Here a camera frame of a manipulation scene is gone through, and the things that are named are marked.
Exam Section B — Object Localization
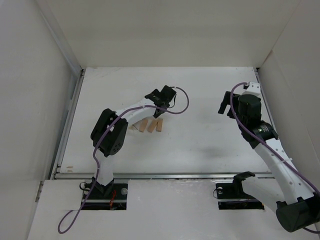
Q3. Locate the clear plastic box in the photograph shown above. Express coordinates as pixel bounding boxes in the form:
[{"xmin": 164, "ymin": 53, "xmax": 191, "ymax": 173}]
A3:
[{"xmin": 129, "ymin": 120, "xmax": 143, "ymax": 132}]

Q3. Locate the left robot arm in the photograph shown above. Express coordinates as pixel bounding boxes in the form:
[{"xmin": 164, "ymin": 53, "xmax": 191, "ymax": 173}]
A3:
[{"xmin": 90, "ymin": 85, "xmax": 177, "ymax": 198}]

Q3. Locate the front aluminium rail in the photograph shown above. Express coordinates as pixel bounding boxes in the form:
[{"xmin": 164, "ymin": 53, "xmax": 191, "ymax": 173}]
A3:
[{"xmin": 53, "ymin": 171, "xmax": 292, "ymax": 180}]

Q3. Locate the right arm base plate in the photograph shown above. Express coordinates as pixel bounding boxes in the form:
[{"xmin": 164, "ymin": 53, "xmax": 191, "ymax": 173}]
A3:
[{"xmin": 212, "ymin": 182, "xmax": 265, "ymax": 210}]

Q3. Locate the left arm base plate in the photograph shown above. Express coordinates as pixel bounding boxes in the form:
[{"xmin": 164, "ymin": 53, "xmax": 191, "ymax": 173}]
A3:
[{"xmin": 79, "ymin": 181, "xmax": 128, "ymax": 211}]

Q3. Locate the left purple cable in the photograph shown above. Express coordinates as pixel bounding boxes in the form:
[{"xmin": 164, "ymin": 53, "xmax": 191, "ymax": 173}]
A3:
[{"xmin": 57, "ymin": 86, "xmax": 190, "ymax": 235}]

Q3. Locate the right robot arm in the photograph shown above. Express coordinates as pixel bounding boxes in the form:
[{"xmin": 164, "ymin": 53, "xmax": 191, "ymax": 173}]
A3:
[{"xmin": 218, "ymin": 91, "xmax": 320, "ymax": 234}]

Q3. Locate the wooden block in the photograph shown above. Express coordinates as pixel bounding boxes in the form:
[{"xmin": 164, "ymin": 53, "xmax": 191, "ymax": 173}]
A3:
[
  {"xmin": 138, "ymin": 119, "xmax": 148, "ymax": 133},
  {"xmin": 156, "ymin": 118, "xmax": 163, "ymax": 132},
  {"xmin": 147, "ymin": 119, "xmax": 158, "ymax": 133}
]

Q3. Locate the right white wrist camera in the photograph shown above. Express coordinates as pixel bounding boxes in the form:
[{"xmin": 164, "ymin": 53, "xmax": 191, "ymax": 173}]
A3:
[{"xmin": 242, "ymin": 81, "xmax": 261, "ymax": 97}]

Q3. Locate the white foam front board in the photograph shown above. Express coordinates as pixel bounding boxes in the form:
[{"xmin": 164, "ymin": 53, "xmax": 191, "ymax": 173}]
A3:
[{"xmin": 28, "ymin": 179, "xmax": 318, "ymax": 240}]

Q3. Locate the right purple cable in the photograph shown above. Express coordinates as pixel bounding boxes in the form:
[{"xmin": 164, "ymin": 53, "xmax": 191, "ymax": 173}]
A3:
[{"xmin": 229, "ymin": 81, "xmax": 320, "ymax": 235}]

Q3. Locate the purple cable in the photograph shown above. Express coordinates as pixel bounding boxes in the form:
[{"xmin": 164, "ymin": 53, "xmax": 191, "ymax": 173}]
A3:
[
  {"xmin": 229, "ymin": 81, "xmax": 320, "ymax": 235},
  {"xmin": 57, "ymin": 86, "xmax": 190, "ymax": 235}
]

